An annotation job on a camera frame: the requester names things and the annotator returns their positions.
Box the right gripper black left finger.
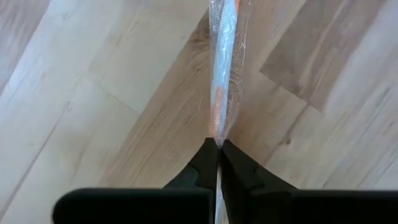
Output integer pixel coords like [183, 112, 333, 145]
[52, 138, 221, 224]

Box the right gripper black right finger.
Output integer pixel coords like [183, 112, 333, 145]
[220, 139, 398, 224]

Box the orange white toothbrush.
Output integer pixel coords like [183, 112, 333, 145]
[207, 0, 252, 224]

